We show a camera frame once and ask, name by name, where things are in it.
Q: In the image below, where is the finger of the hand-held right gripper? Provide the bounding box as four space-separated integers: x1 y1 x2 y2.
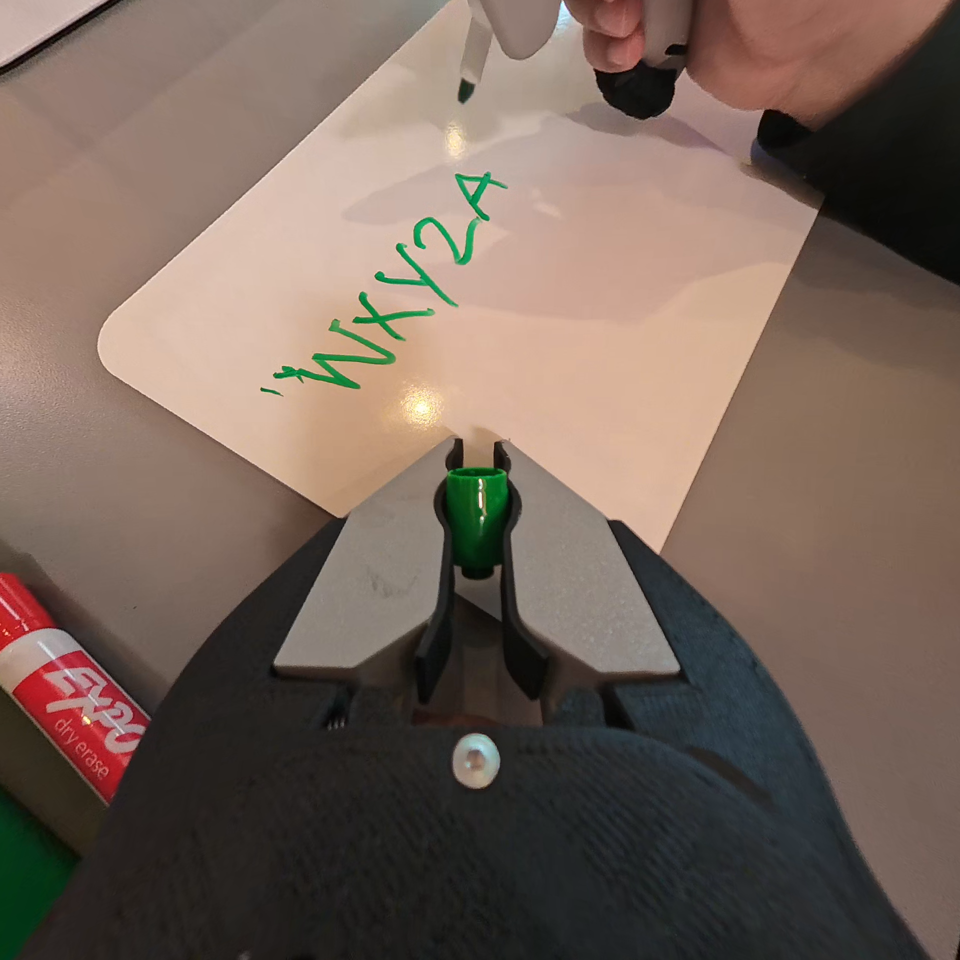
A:
491 0 562 61

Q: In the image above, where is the green dry erase marker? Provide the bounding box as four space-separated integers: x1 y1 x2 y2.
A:
456 0 494 106

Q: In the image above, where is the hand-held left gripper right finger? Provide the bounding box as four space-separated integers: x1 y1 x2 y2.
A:
495 438 682 700

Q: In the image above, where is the green plastic bin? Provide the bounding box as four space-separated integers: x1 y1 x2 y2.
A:
0 783 80 960

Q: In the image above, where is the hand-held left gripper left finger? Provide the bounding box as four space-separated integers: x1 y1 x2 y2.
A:
272 437 466 705

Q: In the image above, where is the red dry erase marker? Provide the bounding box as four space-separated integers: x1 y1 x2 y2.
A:
0 573 151 804

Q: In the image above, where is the white whiteboard sheet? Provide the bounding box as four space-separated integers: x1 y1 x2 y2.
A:
97 0 825 601

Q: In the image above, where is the green marker cap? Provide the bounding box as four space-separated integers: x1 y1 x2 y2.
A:
446 465 511 579

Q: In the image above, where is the person's right hand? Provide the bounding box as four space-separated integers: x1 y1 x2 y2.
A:
558 0 939 132

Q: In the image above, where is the white metal stand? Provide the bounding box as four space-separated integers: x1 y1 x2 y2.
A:
0 0 114 72

